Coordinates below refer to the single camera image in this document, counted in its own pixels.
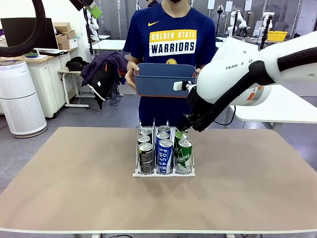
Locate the white desk cabinet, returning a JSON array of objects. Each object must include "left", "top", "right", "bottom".
[{"left": 0, "top": 48, "right": 80, "bottom": 119}]

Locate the purple jacket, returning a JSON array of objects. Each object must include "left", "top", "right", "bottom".
[{"left": 80, "top": 51, "right": 129, "bottom": 87}]

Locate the green Chilsung cider can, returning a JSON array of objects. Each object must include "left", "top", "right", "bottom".
[
  {"left": 177, "top": 139, "right": 193, "bottom": 174},
  {"left": 173, "top": 132, "right": 190, "bottom": 161}
]

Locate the person's right forearm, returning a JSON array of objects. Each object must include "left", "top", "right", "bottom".
[{"left": 127, "top": 54, "right": 141, "bottom": 65}]

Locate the person's right hand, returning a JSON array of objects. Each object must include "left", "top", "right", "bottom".
[{"left": 124, "top": 62, "right": 140, "bottom": 93}]

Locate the white background table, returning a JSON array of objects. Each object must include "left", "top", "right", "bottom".
[{"left": 90, "top": 39, "right": 127, "bottom": 58}]

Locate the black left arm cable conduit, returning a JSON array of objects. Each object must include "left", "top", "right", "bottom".
[{"left": 0, "top": 0, "right": 47, "bottom": 58}]

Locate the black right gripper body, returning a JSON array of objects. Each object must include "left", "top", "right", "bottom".
[{"left": 184, "top": 87, "right": 211, "bottom": 123}]

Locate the clear white can dispenser rack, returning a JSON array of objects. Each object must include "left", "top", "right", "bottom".
[{"left": 132, "top": 118, "right": 196, "bottom": 178}]

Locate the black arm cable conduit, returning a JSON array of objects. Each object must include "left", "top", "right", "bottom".
[
  {"left": 192, "top": 48, "right": 317, "bottom": 133},
  {"left": 0, "top": 0, "right": 47, "bottom": 58}
]

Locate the black computer monitor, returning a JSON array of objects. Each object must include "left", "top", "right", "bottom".
[{"left": 0, "top": 17, "right": 59, "bottom": 51}]

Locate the white cylindrical air purifier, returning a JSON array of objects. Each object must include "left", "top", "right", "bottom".
[{"left": 0, "top": 59, "right": 48, "bottom": 139}]

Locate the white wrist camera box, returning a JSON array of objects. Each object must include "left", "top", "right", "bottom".
[{"left": 173, "top": 80, "right": 198, "bottom": 91}]

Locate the person in blue Warriors shirt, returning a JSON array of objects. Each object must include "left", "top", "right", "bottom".
[{"left": 123, "top": 0, "right": 216, "bottom": 129}]

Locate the black bag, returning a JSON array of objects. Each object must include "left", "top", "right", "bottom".
[{"left": 65, "top": 56, "right": 90, "bottom": 72}]

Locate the black backpack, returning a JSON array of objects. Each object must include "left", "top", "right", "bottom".
[{"left": 86, "top": 63, "right": 118, "bottom": 110}]

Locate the yellow plastic basket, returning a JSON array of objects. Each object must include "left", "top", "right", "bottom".
[{"left": 267, "top": 31, "right": 289, "bottom": 42}]

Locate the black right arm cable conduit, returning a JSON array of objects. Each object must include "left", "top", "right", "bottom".
[{"left": 192, "top": 48, "right": 317, "bottom": 133}]

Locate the white rolling side table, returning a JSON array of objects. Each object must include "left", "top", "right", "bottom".
[{"left": 58, "top": 69, "right": 90, "bottom": 109}]

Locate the blue plastic basket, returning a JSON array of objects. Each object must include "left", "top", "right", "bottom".
[{"left": 133, "top": 62, "right": 199, "bottom": 99}]

